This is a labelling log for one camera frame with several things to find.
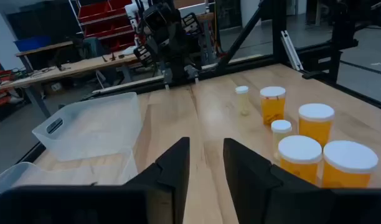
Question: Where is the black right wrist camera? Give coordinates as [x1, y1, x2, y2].
[143, 4, 172, 34]

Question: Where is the tall red bin shelf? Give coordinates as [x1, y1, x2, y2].
[68, 0, 138, 54]

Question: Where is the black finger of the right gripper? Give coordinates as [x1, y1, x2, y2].
[181, 12, 201, 35]
[133, 45, 154, 68]

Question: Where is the long wooden workbench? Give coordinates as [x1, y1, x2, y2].
[0, 52, 141, 119]

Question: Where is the blue plastic crate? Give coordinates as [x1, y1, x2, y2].
[13, 35, 52, 53]

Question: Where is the grey office chair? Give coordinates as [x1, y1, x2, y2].
[81, 36, 106, 60]

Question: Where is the black aluminium table frame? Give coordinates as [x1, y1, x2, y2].
[17, 0, 381, 164]

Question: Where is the small wooden workbench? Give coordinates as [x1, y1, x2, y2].
[15, 40, 75, 74]

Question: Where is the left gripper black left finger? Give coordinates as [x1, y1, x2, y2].
[0, 136, 191, 224]

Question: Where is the clear plastic bin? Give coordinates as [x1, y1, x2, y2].
[31, 91, 144, 162]
[0, 148, 139, 196]

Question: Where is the black equipment stand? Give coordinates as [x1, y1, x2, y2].
[298, 0, 361, 85]

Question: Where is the silver frame bracket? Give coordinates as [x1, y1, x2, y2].
[280, 30, 304, 72]

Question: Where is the black partition panel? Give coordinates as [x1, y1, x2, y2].
[5, 0, 82, 44]

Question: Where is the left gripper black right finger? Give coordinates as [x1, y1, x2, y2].
[223, 138, 381, 224]

